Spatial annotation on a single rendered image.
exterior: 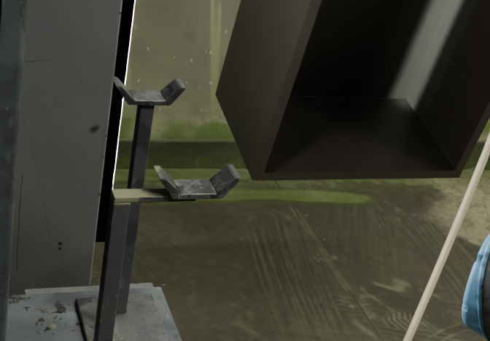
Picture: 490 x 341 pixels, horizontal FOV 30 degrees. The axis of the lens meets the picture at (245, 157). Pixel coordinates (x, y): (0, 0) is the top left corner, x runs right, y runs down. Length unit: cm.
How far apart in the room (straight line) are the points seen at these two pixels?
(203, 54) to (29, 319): 202
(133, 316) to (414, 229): 198
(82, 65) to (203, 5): 174
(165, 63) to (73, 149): 160
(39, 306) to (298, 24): 103
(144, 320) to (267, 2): 115
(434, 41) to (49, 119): 145
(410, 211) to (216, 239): 75
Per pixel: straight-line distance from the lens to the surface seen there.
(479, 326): 134
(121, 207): 84
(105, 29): 139
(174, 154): 304
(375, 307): 264
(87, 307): 119
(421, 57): 267
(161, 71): 303
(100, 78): 142
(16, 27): 83
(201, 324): 242
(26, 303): 120
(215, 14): 313
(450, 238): 193
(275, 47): 211
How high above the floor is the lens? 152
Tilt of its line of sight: 27 degrees down
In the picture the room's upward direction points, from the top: 11 degrees clockwise
